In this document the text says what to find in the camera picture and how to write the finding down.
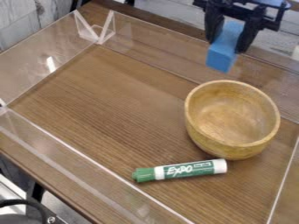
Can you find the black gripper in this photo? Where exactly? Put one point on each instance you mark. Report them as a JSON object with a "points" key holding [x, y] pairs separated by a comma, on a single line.
{"points": [[260, 14]]}

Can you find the brown wooden bowl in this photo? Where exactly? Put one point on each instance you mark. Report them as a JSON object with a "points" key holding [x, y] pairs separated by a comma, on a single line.
{"points": [[230, 119]]}

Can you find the green Expo marker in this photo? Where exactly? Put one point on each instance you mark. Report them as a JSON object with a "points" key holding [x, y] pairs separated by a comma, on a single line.
{"points": [[173, 171]]}

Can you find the black equipment bottom left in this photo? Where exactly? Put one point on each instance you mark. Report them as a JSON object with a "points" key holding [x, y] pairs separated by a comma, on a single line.
{"points": [[24, 211]]}

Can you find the blue rectangular block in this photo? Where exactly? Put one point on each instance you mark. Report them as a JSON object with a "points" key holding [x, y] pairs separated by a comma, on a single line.
{"points": [[220, 55]]}

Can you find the clear acrylic tray walls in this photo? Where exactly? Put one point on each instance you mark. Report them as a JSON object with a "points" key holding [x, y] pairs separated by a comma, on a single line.
{"points": [[93, 89]]}

